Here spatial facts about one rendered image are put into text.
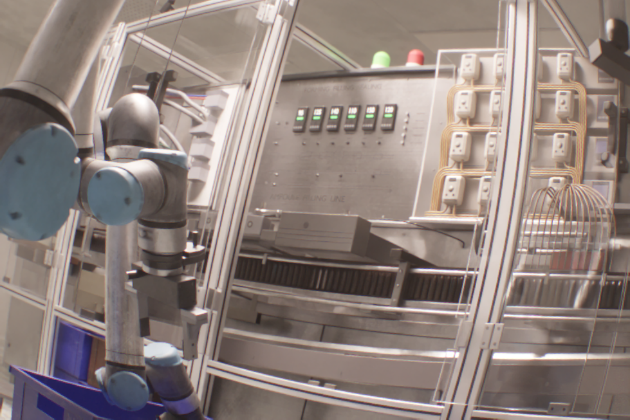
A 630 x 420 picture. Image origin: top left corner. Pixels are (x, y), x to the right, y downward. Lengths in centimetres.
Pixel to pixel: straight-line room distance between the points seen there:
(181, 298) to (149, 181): 22
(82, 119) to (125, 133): 27
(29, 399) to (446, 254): 142
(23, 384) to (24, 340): 217
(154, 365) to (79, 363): 124
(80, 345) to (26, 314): 101
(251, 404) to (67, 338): 84
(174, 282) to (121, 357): 27
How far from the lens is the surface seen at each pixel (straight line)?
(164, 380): 163
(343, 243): 219
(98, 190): 119
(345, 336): 229
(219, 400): 258
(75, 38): 99
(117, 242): 149
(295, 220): 231
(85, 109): 125
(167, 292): 132
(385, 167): 268
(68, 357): 291
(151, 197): 121
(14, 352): 389
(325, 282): 225
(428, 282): 207
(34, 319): 370
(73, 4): 101
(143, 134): 151
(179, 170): 128
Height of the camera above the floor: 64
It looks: 14 degrees up
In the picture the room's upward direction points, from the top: 13 degrees clockwise
